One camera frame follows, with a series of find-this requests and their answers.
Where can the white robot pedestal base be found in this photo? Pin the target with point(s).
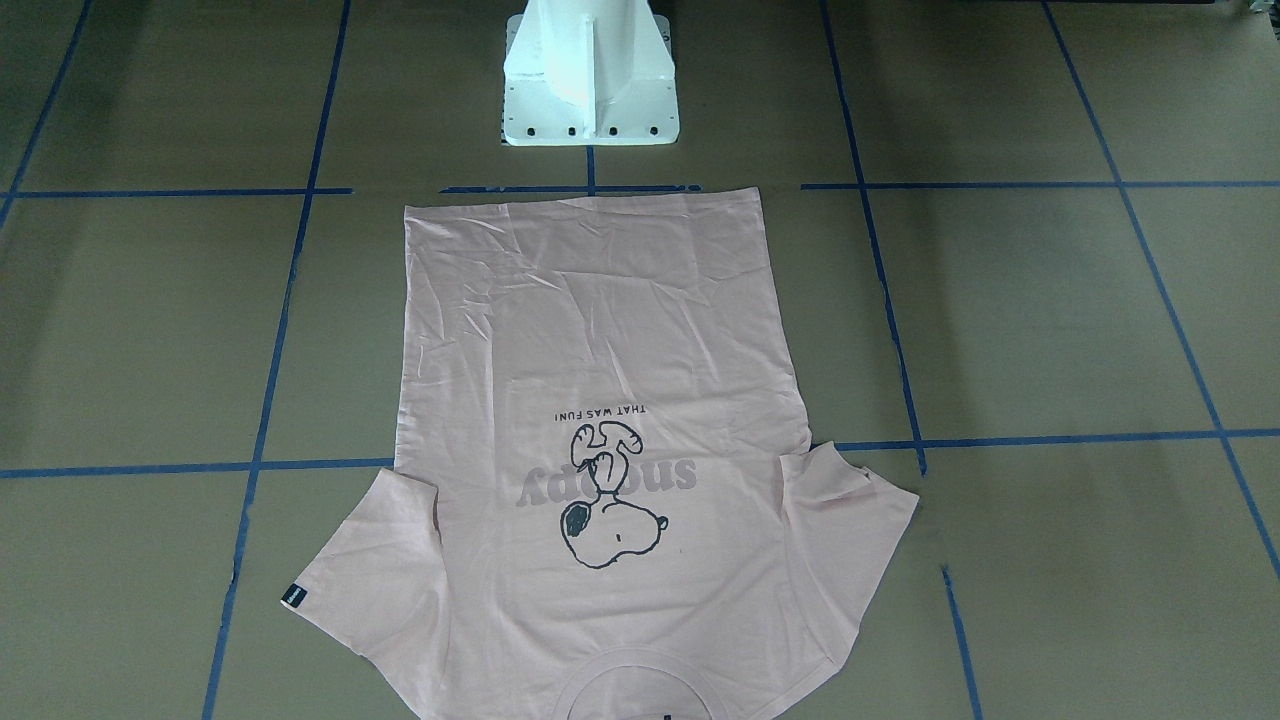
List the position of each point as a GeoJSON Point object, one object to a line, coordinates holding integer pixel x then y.
{"type": "Point", "coordinates": [579, 73]}

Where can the pink Snoopy t-shirt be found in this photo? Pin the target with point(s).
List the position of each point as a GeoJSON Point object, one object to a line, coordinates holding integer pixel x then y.
{"type": "Point", "coordinates": [605, 501]}

